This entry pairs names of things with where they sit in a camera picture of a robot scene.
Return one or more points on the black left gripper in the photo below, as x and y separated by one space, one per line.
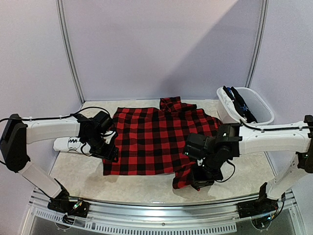
110 154

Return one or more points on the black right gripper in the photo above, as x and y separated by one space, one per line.
202 179

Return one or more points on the white and green t-shirt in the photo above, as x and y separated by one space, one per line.
68 144

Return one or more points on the red black plaid flannel shirt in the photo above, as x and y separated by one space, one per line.
151 140

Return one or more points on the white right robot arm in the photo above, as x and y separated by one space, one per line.
236 139

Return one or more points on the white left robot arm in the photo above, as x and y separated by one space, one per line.
20 132

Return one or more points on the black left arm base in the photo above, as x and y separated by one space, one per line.
64 204

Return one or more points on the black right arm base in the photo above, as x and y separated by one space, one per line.
261 205

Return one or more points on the white plastic laundry basket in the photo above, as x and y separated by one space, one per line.
253 103

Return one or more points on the dark patterned clothes pile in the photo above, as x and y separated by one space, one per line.
239 104

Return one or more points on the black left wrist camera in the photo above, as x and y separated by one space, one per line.
103 122

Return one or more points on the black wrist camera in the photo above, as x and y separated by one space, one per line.
103 122
196 146

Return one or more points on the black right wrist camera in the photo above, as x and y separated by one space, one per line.
196 146

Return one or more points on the aluminium front rail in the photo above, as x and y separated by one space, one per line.
206 218

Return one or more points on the left aluminium frame post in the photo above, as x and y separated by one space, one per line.
68 50

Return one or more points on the aluminium frame post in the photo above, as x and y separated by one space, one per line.
68 50
258 41

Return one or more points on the right aluminium frame post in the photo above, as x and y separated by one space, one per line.
258 41

